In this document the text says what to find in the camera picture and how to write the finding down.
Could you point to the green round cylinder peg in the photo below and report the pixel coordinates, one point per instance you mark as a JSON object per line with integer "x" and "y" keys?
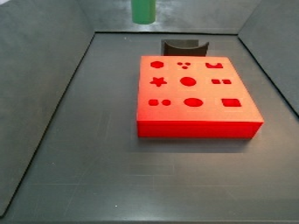
{"x": 143, "y": 11}

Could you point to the red shape sorter box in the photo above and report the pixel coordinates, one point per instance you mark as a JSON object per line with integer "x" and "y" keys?
{"x": 194, "y": 97}

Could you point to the dark grey curved cradle block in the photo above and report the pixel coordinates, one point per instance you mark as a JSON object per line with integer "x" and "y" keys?
{"x": 183, "y": 47}

